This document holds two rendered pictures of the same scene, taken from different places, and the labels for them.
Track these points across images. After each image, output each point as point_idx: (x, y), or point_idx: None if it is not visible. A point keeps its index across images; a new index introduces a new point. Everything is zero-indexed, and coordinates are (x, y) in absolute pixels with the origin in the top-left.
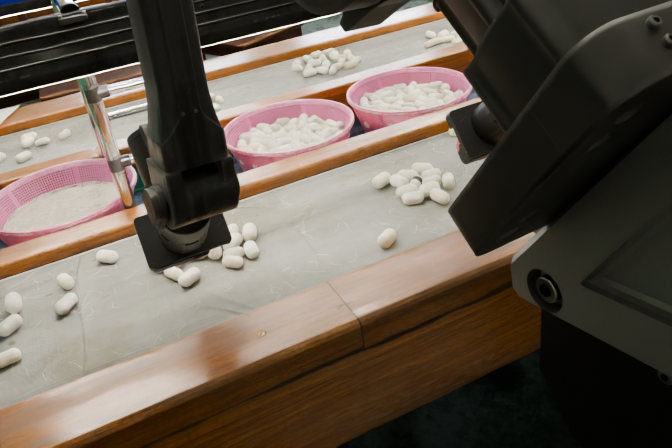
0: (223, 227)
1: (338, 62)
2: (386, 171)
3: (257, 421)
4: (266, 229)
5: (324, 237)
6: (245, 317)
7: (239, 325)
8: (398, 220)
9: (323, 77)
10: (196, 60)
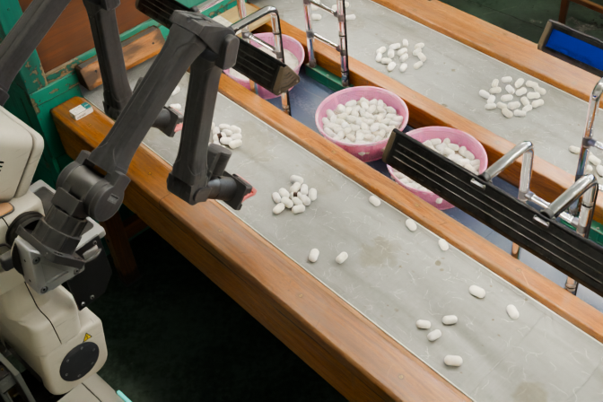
0: (170, 130)
1: (508, 104)
2: (316, 180)
3: (135, 196)
4: (245, 149)
5: (238, 173)
6: (160, 165)
7: (154, 165)
8: (257, 197)
9: (482, 105)
10: (109, 78)
